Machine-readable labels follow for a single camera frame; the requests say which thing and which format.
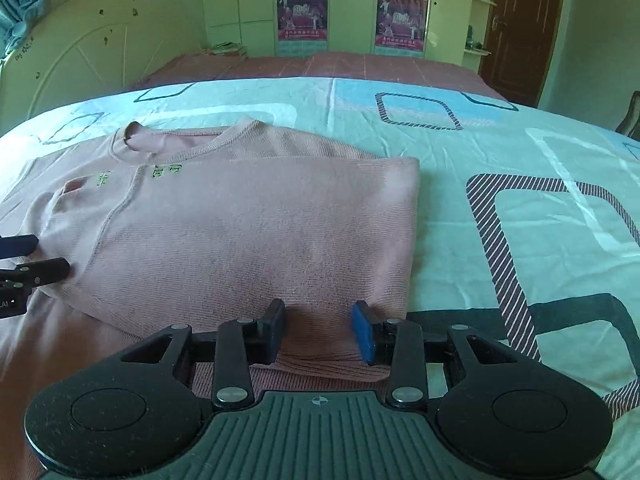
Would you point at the dark brown wooden door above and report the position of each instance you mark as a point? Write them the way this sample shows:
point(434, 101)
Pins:
point(525, 30)

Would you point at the white arched headboard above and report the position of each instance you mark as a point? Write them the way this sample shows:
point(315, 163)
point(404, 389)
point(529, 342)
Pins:
point(95, 55)

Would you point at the yellow-green wardrobe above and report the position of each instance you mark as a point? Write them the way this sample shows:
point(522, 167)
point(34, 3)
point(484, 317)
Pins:
point(350, 5)

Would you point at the yellow-green corner shelf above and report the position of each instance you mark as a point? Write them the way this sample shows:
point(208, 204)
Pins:
point(480, 51)

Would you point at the pink long-sleeve shirt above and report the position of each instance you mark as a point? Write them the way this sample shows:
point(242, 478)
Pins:
point(210, 230)

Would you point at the light blue curtain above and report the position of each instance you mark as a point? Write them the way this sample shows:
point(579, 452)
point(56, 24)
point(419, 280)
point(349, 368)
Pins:
point(20, 10)

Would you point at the pink figure wall poster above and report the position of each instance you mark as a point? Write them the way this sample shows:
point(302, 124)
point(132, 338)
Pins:
point(402, 19)
point(302, 14)

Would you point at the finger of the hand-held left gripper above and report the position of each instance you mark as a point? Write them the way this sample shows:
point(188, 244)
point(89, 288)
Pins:
point(45, 270)
point(20, 246)

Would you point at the light green patterned bed sheet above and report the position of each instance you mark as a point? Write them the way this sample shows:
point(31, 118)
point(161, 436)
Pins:
point(510, 240)

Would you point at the dark wooden chair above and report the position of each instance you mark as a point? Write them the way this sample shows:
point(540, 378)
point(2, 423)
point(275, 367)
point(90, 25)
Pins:
point(631, 117)

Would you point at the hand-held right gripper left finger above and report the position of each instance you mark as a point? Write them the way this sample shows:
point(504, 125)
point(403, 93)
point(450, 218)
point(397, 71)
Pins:
point(274, 325)

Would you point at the small green bottle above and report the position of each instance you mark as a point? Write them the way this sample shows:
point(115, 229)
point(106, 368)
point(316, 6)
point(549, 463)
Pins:
point(470, 36)

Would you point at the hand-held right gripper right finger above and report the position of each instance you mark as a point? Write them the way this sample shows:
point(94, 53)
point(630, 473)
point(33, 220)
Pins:
point(361, 332)

